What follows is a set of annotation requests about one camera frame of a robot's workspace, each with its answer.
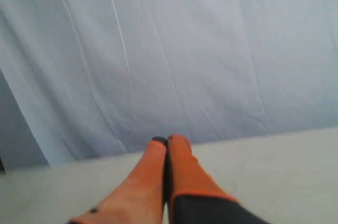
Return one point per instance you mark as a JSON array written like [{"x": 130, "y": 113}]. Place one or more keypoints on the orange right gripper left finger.
[{"x": 140, "y": 198}]

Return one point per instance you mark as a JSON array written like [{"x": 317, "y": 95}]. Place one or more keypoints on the white backdrop cloth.
[{"x": 90, "y": 78}]

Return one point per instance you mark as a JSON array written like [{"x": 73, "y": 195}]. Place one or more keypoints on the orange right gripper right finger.
[{"x": 194, "y": 197}]

